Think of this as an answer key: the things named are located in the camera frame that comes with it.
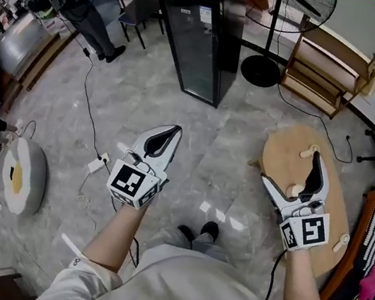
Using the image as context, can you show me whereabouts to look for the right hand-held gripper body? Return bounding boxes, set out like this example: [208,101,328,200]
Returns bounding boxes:
[269,192,335,258]

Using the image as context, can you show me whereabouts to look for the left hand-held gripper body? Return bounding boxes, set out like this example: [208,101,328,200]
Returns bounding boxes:
[103,146,175,215]

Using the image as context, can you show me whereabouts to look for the person's left forearm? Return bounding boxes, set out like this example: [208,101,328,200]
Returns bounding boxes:
[79,197,149,277]

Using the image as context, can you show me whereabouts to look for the person's right forearm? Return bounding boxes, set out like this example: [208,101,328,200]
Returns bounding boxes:
[277,248,331,300]

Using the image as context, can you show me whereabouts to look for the wooden coffee table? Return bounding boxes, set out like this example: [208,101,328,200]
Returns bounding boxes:
[230,116,369,284]

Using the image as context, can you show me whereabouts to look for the white mug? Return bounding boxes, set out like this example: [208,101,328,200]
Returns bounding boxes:
[285,181,306,200]

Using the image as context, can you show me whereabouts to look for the cream handheld fan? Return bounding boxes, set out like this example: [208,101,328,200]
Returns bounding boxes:
[299,142,322,161]
[331,231,352,255]

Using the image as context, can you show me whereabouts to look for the white power strip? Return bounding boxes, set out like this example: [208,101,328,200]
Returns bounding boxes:
[86,149,112,176]

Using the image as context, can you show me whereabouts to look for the person's right black shoe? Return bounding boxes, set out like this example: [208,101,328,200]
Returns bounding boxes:
[200,219,221,241]

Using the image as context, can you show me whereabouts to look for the person's black shoe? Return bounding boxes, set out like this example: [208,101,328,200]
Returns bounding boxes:
[175,223,198,245]
[200,219,221,241]

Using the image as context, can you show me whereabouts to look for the person's left black shoe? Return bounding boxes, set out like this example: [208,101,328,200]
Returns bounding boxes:
[175,223,198,245]

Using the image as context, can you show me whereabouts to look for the pink star pillow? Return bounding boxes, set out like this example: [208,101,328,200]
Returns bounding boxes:
[357,262,375,300]

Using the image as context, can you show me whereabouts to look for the person's grey jeans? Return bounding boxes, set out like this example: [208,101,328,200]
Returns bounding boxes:
[148,222,234,265]

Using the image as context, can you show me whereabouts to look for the black glass-door fridge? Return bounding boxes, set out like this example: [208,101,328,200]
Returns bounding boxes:
[139,0,250,112]

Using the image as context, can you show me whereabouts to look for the fried egg cushion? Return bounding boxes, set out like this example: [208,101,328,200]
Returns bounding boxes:
[0,134,55,219]

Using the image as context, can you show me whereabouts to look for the wooden shelf rack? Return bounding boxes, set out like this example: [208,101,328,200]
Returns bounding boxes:
[275,12,375,127]

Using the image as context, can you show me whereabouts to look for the wooden step platform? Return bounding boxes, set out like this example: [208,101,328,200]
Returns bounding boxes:
[0,16,81,121]

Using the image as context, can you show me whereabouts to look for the person's white shirt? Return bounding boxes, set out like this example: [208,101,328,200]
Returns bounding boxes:
[33,223,352,300]

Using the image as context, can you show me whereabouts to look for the grey chair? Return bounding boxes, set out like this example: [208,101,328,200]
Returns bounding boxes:
[113,0,171,53]

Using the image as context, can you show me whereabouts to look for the large black standing fan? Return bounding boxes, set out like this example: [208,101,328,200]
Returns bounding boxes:
[233,0,338,98]

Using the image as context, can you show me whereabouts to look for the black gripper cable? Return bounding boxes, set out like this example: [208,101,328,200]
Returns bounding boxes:
[264,246,288,300]

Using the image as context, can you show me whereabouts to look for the black fan power cable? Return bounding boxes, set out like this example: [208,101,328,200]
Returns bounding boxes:
[265,83,364,165]

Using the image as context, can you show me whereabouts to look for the black floor cable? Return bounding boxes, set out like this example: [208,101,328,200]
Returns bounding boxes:
[47,47,175,267]

